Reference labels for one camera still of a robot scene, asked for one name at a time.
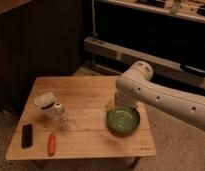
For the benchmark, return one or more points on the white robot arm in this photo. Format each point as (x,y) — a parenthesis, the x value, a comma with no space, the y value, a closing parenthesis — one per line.
(135,85)

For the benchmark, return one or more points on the vertical metal pole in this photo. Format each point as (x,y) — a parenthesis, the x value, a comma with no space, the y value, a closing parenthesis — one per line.
(94,33)

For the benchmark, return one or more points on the orange carrot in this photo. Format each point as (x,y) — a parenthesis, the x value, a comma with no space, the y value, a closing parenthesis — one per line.
(51,148)

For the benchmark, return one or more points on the grey metal shelf beam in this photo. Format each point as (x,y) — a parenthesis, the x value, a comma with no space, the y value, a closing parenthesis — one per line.
(161,66)

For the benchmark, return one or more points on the black object on shelf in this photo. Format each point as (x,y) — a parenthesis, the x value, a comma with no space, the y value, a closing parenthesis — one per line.
(192,70)

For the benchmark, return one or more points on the black phone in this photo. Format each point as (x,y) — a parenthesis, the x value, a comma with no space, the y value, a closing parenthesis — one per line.
(27,136)

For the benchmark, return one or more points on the green bowl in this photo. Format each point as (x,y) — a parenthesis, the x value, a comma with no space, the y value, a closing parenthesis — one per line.
(123,121)

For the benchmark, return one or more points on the white cup with lid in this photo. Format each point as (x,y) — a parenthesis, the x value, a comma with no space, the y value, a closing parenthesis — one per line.
(45,103)

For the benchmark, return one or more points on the wooden table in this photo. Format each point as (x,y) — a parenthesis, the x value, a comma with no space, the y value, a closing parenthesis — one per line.
(88,136)

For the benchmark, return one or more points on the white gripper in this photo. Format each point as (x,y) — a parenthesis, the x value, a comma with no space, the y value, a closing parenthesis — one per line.
(112,103)

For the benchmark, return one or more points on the clear plastic bottle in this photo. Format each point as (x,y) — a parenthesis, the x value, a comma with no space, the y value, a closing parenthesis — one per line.
(62,117)

